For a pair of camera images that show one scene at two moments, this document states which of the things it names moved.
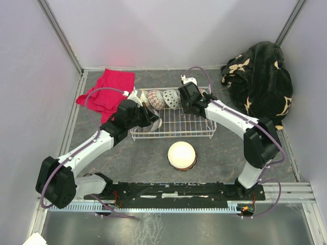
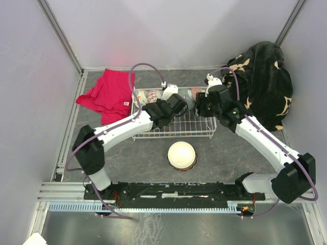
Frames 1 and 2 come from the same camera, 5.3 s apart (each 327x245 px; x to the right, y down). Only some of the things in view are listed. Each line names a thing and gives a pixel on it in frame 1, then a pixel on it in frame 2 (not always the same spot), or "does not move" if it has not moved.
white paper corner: (36, 239) does not move
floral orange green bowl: (144, 96) does not move
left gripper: (148, 116) -> (160, 101)
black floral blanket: (259, 82) does not move
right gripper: (186, 110) -> (201, 100)
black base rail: (176, 193) does not move
